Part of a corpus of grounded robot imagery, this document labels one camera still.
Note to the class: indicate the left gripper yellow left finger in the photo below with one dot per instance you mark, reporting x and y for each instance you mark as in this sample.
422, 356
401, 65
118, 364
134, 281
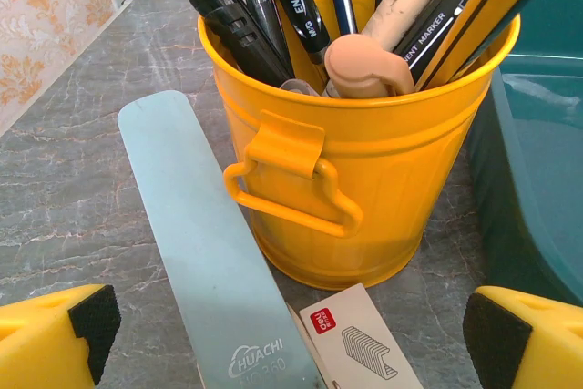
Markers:
36, 348

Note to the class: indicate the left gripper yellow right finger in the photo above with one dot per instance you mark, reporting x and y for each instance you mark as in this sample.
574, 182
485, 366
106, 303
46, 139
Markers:
546, 352

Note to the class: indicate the white staples box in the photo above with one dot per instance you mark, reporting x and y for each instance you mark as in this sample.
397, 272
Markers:
355, 343

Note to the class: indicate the pale blue steel ruler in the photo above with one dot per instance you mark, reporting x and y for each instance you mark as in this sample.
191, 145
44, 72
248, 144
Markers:
205, 234

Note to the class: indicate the teal plastic bin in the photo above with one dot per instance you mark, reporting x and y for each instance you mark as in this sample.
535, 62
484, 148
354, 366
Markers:
546, 134

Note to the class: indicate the yellow metal bucket pen holder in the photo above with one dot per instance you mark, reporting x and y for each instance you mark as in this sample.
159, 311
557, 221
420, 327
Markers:
387, 170

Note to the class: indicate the yellow black striped pencil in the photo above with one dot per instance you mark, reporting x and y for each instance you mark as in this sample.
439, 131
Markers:
473, 20

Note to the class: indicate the black permanent marker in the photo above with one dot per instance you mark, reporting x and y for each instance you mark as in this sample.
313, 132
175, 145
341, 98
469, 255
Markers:
437, 29

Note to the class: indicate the black ribbed clip pen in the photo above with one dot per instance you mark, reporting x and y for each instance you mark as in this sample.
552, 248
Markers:
237, 29

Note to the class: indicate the black slim pen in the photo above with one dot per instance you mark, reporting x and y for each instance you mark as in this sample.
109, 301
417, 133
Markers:
262, 2

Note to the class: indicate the black gel pen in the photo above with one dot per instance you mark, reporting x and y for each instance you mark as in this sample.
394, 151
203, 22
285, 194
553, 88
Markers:
296, 2

